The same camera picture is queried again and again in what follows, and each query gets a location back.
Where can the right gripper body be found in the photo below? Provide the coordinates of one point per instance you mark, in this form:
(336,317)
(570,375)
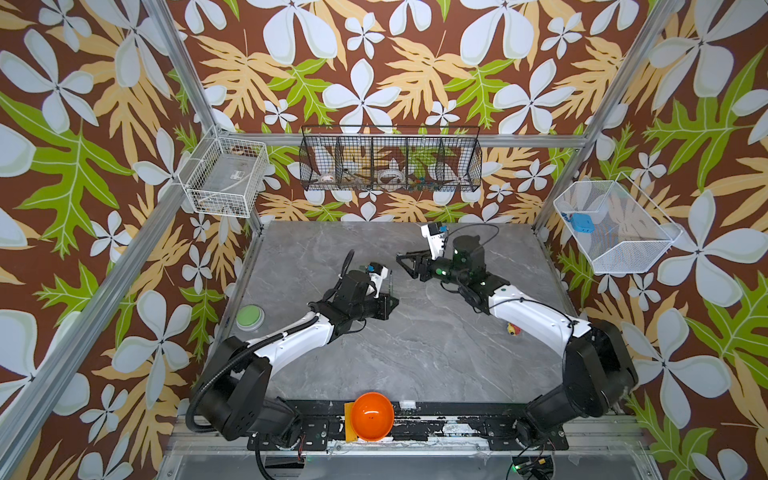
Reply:
(426,267)

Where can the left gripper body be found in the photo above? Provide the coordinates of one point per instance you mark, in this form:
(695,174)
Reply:
(377,307)

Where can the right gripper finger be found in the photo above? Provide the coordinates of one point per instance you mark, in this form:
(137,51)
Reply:
(415,255)
(413,265)

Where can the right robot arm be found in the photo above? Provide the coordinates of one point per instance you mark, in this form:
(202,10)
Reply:
(597,369)

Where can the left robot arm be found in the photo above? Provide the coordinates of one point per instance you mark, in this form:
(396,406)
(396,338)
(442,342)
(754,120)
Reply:
(230,398)

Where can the small red yellow toy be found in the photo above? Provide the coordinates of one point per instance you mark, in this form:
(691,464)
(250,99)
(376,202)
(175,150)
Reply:
(512,328)

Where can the orange bowl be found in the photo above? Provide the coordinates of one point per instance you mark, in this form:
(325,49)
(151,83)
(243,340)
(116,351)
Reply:
(372,416)

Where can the green push button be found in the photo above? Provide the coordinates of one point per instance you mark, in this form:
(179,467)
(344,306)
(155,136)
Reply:
(249,317)

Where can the blue object in basket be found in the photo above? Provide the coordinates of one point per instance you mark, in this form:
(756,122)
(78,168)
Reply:
(582,223)

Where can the white mesh basket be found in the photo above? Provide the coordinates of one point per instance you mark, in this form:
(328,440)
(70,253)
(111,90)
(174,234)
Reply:
(632,232)

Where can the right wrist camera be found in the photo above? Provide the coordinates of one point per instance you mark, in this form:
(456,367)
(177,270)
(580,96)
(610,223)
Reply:
(435,233)

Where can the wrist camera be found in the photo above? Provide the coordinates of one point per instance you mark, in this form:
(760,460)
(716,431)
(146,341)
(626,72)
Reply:
(378,273)
(435,233)

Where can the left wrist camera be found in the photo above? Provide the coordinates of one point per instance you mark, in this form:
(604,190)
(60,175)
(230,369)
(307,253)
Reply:
(378,273)

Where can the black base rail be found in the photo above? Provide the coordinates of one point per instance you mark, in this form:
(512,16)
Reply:
(324,423)

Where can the black wire basket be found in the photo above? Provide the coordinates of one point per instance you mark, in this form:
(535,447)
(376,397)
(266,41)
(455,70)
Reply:
(412,158)

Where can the white wire basket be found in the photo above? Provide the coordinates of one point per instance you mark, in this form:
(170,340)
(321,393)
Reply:
(223,175)

